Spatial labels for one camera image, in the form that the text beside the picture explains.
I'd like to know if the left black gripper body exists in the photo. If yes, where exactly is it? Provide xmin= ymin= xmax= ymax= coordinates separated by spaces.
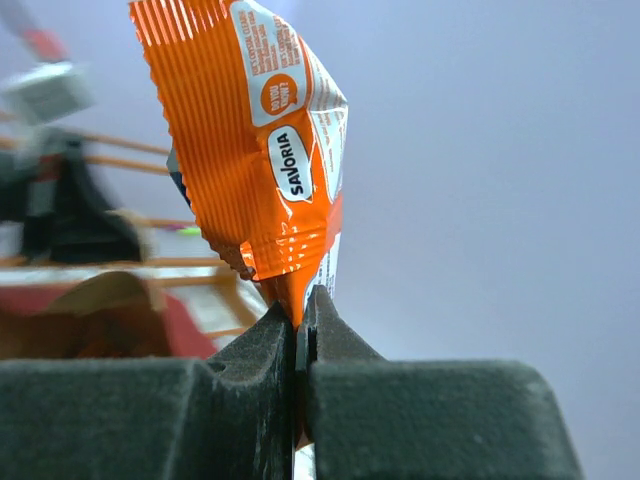
xmin=20 ymin=128 xmax=95 ymax=260

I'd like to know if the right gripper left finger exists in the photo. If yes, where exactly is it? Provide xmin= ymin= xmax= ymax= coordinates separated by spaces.
xmin=1 ymin=305 xmax=295 ymax=479

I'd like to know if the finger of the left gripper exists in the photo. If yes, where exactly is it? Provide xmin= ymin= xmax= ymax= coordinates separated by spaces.
xmin=50 ymin=154 xmax=142 ymax=263

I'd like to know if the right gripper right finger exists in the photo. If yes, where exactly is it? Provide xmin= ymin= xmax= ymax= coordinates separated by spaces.
xmin=296 ymin=286 xmax=583 ymax=479

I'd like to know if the red brown paper bag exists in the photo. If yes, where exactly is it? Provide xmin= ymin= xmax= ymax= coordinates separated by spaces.
xmin=1 ymin=271 xmax=216 ymax=360

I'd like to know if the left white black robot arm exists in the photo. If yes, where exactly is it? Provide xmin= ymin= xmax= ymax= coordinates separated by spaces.
xmin=1 ymin=128 xmax=144 ymax=265

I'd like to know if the orange wooden tiered rack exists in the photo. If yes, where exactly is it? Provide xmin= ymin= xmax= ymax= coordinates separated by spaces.
xmin=0 ymin=112 xmax=266 ymax=341

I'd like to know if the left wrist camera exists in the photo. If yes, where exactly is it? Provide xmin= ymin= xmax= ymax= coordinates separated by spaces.
xmin=1 ymin=27 xmax=93 ymax=126

